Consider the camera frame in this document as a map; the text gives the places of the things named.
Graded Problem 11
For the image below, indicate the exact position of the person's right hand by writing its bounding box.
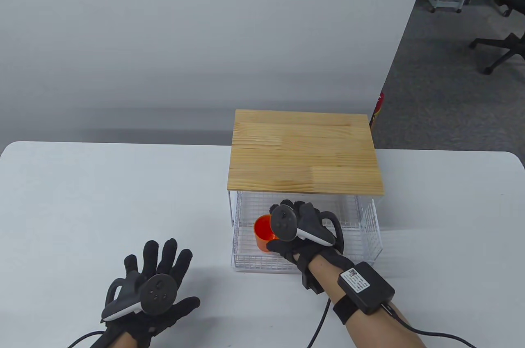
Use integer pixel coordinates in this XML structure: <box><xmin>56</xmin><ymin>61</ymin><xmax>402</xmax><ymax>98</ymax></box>
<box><xmin>267</xmin><ymin>199</ymin><xmax>356</xmax><ymax>293</ymax></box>

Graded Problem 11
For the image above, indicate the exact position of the person's left hand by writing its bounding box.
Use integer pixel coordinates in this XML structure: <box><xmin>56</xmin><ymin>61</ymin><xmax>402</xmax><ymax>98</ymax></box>
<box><xmin>92</xmin><ymin>238</ymin><xmax>201</xmax><ymax>348</ymax></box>

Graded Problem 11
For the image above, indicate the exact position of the white mesh sliding drawer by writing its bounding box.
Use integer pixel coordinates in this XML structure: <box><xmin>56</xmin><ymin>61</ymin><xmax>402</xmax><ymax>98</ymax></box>
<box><xmin>232</xmin><ymin>191</ymin><xmax>383</xmax><ymax>272</ymax></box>

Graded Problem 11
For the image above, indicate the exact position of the orange plastic cup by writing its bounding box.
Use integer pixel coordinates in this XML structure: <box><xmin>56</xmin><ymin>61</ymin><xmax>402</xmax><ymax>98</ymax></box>
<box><xmin>254</xmin><ymin>215</ymin><xmax>281</xmax><ymax>253</ymax></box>

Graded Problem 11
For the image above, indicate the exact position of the black right hand controller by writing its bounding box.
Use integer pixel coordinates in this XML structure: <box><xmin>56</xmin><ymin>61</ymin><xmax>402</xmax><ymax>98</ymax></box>
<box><xmin>269</xmin><ymin>204</ymin><xmax>344</xmax><ymax>251</ymax></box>

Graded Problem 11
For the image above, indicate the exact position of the black hand controller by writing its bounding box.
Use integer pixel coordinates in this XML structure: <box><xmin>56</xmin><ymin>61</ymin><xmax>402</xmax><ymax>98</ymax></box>
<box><xmin>269</xmin><ymin>204</ymin><xmax>344</xmax><ymax>251</ymax></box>
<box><xmin>100</xmin><ymin>273</ymin><xmax>177</xmax><ymax>321</ymax></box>

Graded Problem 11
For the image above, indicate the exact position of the black left hand controller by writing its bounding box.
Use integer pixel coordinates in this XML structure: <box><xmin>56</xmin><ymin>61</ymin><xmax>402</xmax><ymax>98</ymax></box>
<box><xmin>100</xmin><ymin>273</ymin><xmax>177</xmax><ymax>321</ymax></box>

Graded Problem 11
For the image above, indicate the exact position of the red fire extinguisher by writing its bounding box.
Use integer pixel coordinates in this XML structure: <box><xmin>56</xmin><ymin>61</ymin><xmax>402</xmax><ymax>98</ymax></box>
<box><xmin>369</xmin><ymin>92</ymin><xmax>385</xmax><ymax>131</ymax></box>

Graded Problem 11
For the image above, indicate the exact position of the black right glove cable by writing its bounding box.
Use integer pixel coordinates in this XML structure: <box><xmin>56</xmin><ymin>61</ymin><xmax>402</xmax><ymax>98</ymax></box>
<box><xmin>306</xmin><ymin>299</ymin><xmax>332</xmax><ymax>348</ymax></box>

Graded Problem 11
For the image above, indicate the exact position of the black glove cable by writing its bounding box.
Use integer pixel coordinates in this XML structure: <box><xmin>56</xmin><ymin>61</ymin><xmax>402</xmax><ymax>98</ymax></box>
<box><xmin>66</xmin><ymin>330</ymin><xmax>105</xmax><ymax>348</ymax></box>
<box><xmin>306</xmin><ymin>299</ymin><xmax>332</xmax><ymax>348</ymax></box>

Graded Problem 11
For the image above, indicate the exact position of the black wrist strap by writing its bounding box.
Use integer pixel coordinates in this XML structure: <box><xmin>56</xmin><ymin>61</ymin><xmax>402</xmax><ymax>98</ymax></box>
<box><xmin>332</xmin><ymin>295</ymin><xmax>361</xmax><ymax>325</ymax></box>

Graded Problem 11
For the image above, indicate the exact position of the wire rack with wooden top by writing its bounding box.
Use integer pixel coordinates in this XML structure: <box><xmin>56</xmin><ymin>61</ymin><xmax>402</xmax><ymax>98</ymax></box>
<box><xmin>227</xmin><ymin>109</ymin><xmax>385</xmax><ymax>227</ymax></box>

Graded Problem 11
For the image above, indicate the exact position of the black left glove cable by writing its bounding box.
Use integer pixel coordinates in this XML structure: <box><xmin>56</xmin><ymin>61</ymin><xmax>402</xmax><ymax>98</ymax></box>
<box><xmin>66</xmin><ymin>330</ymin><xmax>105</xmax><ymax>348</ymax></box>

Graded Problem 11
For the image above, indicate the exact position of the black camera box cable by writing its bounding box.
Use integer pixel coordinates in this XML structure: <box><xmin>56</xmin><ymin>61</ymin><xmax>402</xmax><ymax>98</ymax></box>
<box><xmin>379</xmin><ymin>303</ymin><xmax>476</xmax><ymax>348</ymax></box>

